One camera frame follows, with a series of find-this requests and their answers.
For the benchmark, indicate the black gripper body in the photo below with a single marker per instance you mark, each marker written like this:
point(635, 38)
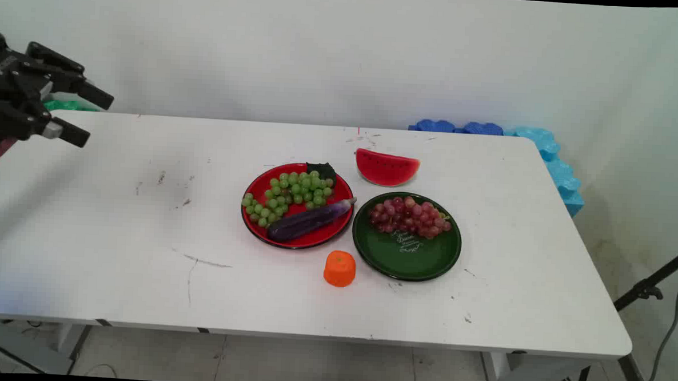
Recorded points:
point(13, 84)

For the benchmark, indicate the orange toy persimmon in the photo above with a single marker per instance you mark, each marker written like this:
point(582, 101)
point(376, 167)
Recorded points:
point(339, 269)

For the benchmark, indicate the light blue foam mat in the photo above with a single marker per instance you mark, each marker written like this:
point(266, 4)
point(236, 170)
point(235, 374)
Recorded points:
point(560, 171)

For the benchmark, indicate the black tripod stand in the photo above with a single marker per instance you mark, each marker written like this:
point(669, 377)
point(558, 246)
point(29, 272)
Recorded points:
point(646, 287)

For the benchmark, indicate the red grape bunch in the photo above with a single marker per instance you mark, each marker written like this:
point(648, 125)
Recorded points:
point(409, 216)

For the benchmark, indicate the red plate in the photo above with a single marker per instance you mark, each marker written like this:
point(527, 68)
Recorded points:
point(298, 206)

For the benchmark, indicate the white table leg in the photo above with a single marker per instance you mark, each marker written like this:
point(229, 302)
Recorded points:
point(514, 373)
point(72, 342)

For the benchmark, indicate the dark green grape leaf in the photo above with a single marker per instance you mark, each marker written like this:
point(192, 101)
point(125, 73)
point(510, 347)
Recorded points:
point(322, 171)

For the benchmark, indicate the green foam mat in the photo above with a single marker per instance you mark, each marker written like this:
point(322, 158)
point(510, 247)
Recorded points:
point(68, 106)

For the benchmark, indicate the red watermelon slice toy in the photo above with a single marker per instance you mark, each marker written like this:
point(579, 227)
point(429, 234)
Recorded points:
point(385, 169)

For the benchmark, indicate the dark green plate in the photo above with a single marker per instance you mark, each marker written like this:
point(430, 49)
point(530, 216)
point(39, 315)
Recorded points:
point(408, 248)

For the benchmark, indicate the green grape bunch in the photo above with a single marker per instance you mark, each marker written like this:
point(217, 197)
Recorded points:
point(290, 194)

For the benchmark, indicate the dark blue foam mat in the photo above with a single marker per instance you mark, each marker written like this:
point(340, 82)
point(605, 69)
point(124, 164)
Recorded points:
point(435, 125)
point(482, 128)

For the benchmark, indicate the purple toy eggplant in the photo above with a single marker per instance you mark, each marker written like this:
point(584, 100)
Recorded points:
point(309, 219)

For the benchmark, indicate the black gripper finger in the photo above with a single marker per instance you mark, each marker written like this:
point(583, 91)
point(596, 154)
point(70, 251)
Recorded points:
point(69, 134)
point(91, 94)

